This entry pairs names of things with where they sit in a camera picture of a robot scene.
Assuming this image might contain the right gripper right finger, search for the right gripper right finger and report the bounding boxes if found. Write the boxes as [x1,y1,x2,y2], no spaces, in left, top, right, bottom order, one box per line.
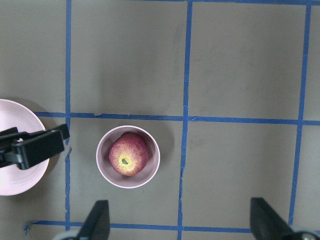
[249,197,320,240]

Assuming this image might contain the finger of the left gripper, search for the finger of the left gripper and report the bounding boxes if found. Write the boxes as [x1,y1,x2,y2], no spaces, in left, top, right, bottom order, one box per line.
[0,123,70,170]

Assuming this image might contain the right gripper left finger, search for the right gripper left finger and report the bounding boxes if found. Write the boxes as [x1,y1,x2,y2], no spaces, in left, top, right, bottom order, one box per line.
[54,199,111,240]

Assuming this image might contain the pink bowl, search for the pink bowl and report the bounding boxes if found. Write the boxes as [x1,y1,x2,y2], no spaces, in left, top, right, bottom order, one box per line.
[96,125,161,189]

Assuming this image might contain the red apple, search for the red apple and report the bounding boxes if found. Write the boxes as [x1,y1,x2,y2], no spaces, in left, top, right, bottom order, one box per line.
[108,132,150,177]

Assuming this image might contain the pink plate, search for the pink plate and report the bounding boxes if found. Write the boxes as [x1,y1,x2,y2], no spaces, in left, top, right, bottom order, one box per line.
[0,98,51,196]

